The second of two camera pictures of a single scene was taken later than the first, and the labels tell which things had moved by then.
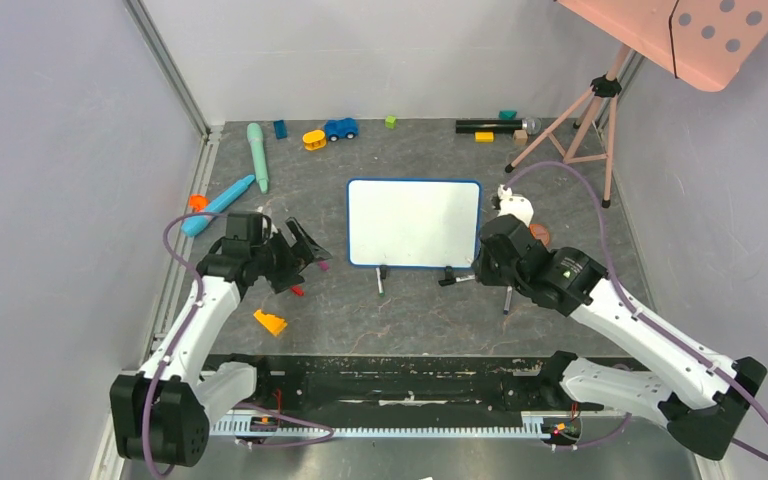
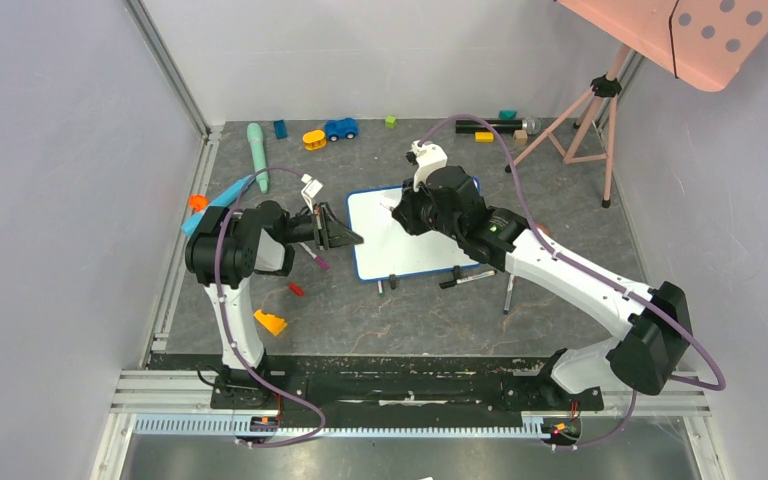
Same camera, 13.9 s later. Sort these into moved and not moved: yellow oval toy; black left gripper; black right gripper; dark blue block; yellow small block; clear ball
Moved: black left gripper; black right gripper
Not moved: yellow oval toy; clear ball; dark blue block; yellow small block
